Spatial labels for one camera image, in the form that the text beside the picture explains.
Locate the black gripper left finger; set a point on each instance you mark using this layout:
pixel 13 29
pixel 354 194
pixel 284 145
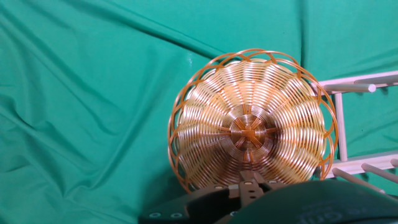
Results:
pixel 247 186

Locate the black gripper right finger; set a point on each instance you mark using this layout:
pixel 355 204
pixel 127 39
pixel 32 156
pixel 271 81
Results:
pixel 270 184

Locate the orange wicker basket dish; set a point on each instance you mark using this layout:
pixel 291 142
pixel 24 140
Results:
pixel 248 124

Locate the wooden dish rack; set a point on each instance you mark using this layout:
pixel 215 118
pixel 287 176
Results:
pixel 340 124

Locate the green cloth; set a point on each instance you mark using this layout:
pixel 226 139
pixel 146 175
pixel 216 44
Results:
pixel 93 93

